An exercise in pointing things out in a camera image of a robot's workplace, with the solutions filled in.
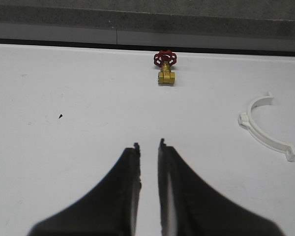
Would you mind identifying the brass valve red handwheel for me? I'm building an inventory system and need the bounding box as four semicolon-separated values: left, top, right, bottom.
153;50;177;86

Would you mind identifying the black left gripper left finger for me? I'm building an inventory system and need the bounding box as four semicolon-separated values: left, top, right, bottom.
29;143;141;236

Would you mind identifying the grey stone counter ledge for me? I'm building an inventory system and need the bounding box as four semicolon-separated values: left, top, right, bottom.
0;0;295;39

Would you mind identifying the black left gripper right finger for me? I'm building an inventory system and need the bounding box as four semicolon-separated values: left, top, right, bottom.
158;139;283;236

